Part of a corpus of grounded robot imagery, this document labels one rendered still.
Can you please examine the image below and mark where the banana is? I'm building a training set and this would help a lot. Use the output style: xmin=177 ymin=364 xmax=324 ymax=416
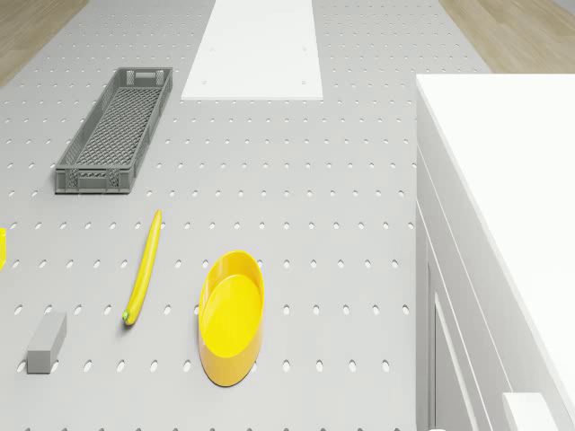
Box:
xmin=121 ymin=208 xmax=164 ymax=328

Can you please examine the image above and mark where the yellow bowl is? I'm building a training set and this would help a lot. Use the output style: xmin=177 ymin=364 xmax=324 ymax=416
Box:
xmin=198 ymin=250 xmax=265 ymax=388

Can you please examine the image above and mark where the white cabinet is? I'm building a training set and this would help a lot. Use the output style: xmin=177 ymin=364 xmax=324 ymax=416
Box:
xmin=415 ymin=74 xmax=575 ymax=431

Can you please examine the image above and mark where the grey cube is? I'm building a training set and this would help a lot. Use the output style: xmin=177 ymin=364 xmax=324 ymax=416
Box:
xmin=26 ymin=312 xmax=68 ymax=375

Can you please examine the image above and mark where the dark grey basket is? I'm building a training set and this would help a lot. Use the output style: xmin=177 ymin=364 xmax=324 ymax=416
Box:
xmin=54 ymin=66 xmax=174 ymax=196

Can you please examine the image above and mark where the white board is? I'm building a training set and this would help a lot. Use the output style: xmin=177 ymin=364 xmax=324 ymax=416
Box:
xmin=181 ymin=0 xmax=324 ymax=101

